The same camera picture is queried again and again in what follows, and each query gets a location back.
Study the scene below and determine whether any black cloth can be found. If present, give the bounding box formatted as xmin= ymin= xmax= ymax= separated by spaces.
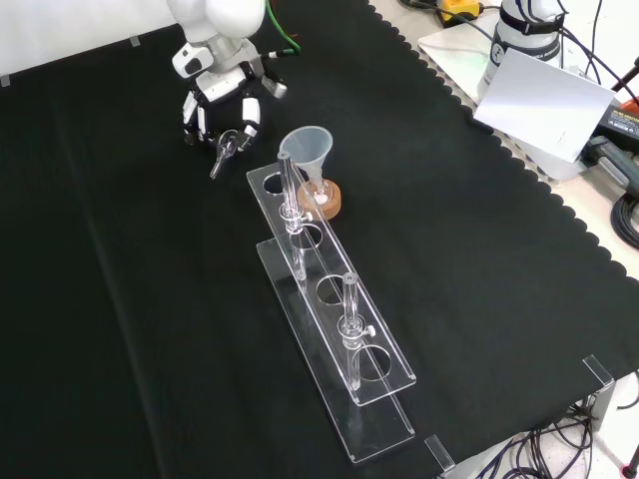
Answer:
xmin=0 ymin=0 xmax=639 ymax=479

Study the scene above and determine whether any yellow stop button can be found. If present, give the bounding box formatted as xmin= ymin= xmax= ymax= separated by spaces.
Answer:
xmin=436 ymin=0 xmax=483 ymax=28

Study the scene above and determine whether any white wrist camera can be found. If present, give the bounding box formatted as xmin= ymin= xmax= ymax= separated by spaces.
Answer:
xmin=171 ymin=41 xmax=213 ymax=80

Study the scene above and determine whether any clear funnel stand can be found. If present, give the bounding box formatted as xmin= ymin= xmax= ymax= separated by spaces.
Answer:
xmin=245 ymin=149 xmax=418 ymax=466

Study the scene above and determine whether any dark grey tool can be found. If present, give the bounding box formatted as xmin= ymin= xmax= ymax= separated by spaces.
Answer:
xmin=580 ymin=134 xmax=639 ymax=194

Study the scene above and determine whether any white card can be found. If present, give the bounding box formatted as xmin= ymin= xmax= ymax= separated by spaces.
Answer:
xmin=472 ymin=47 xmax=618 ymax=164

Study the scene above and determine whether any green cable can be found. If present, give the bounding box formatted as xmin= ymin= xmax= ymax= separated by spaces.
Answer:
xmin=266 ymin=0 xmax=304 ymax=57

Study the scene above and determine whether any round-bottom flask with white powder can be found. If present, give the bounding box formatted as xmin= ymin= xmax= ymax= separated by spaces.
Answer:
xmin=300 ymin=175 xmax=333 ymax=206

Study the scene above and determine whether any coiled black cable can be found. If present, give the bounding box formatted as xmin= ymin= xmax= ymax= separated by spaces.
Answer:
xmin=610 ymin=191 xmax=639 ymax=251

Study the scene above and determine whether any clear acrylic clamp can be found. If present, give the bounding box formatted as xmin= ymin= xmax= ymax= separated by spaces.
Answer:
xmin=422 ymin=433 xmax=456 ymax=473
xmin=580 ymin=353 xmax=616 ymax=426

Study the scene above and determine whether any pale board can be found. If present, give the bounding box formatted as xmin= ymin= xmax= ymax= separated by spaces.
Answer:
xmin=416 ymin=13 xmax=591 ymax=182

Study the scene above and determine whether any black and orange power box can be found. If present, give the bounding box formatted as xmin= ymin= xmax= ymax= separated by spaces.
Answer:
xmin=594 ymin=97 xmax=639 ymax=147

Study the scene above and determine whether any white cylinder with black strap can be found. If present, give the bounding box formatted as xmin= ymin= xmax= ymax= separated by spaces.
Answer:
xmin=477 ymin=0 xmax=568 ymax=101

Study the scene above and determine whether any bundle of black cables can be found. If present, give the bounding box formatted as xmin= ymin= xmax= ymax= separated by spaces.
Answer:
xmin=477 ymin=396 xmax=639 ymax=479

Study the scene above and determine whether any cork ring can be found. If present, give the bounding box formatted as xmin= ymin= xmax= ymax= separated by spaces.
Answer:
xmin=296 ymin=179 xmax=345 ymax=222

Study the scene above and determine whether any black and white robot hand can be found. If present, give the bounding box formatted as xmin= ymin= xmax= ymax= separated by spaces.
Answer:
xmin=180 ymin=45 xmax=290 ymax=152

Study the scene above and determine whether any clear plastic funnel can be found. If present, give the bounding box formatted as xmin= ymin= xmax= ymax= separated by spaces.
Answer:
xmin=278 ymin=126 xmax=334 ymax=187

